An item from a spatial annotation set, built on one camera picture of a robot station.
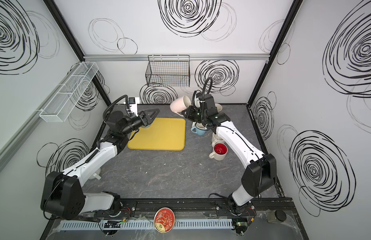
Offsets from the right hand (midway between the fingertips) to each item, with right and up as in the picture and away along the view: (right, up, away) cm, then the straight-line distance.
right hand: (179, 112), depth 77 cm
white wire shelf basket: (-58, +4, -2) cm, 59 cm away
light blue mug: (+12, -10, +20) cm, 25 cm away
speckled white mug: (+22, -16, +14) cm, 30 cm away
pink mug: (0, +4, 0) cm, 4 cm away
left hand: (-10, 0, -5) cm, 11 cm away
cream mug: (+24, -23, +15) cm, 37 cm away
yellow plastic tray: (-13, -15, +32) cm, 37 cm away
